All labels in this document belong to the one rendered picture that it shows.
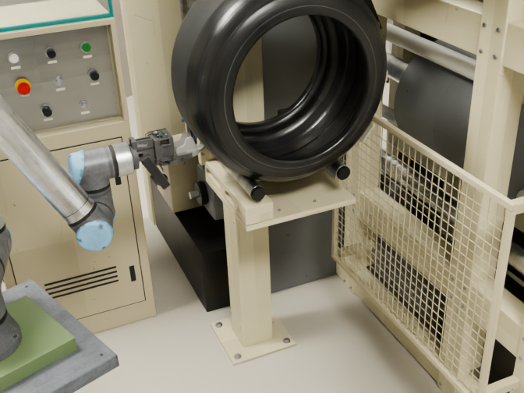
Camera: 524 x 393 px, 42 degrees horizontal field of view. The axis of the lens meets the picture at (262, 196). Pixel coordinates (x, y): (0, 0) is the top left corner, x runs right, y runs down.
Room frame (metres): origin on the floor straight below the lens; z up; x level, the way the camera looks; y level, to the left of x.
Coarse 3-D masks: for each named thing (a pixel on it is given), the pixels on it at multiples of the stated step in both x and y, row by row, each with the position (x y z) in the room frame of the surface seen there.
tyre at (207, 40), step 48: (240, 0) 1.77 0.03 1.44; (288, 0) 1.76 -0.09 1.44; (336, 0) 1.82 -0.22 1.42; (192, 48) 1.78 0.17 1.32; (240, 48) 1.71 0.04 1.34; (336, 48) 2.13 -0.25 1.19; (384, 48) 1.91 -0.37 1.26; (192, 96) 1.72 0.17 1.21; (336, 96) 2.09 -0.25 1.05; (240, 144) 1.70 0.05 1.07; (288, 144) 2.02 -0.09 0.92; (336, 144) 1.81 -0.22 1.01
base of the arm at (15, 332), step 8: (0, 320) 1.41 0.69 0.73; (8, 320) 1.44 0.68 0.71; (0, 328) 1.41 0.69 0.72; (8, 328) 1.42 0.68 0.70; (16, 328) 1.45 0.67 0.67; (0, 336) 1.39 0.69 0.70; (8, 336) 1.41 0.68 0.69; (16, 336) 1.44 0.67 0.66; (0, 344) 1.38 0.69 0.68; (8, 344) 1.40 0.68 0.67; (16, 344) 1.42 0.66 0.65; (0, 352) 1.37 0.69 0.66; (8, 352) 1.38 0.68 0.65; (0, 360) 1.37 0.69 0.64
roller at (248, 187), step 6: (228, 168) 1.89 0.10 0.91; (234, 174) 1.85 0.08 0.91; (240, 180) 1.80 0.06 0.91; (246, 180) 1.78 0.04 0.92; (252, 180) 1.78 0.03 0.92; (246, 186) 1.76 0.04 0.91; (252, 186) 1.74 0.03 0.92; (258, 186) 1.74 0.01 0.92; (246, 192) 1.76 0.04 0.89; (252, 192) 1.73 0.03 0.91; (258, 192) 1.73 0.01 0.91; (264, 192) 1.74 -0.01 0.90; (252, 198) 1.73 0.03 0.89; (258, 198) 1.73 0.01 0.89
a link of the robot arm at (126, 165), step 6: (114, 144) 1.71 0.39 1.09; (120, 144) 1.70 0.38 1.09; (126, 144) 1.70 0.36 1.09; (120, 150) 1.68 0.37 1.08; (126, 150) 1.68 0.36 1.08; (120, 156) 1.67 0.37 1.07; (126, 156) 1.67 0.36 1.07; (132, 156) 1.68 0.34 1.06; (120, 162) 1.66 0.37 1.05; (126, 162) 1.67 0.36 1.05; (132, 162) 1.67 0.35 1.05; (120, 168) 1.66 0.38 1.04; (126, 168) 1.67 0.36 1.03; (132, 168) 1.67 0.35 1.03; (120, 174) 1.66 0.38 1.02; (126, 174) 1.68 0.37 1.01
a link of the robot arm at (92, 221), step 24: (0, 96) 1.52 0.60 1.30; (0, 120) 1.48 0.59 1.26; (0, 144) 1.48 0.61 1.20; (24, 144) 1.49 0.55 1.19; (24, 168) 1.48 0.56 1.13; (48, 168) 1.49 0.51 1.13; (48, 192) 1.48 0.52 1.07; (72, 192) 1.50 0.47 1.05; (72, 216) 1.49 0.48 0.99; (96, 216) 1.51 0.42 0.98; (96, 240) 1.48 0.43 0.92
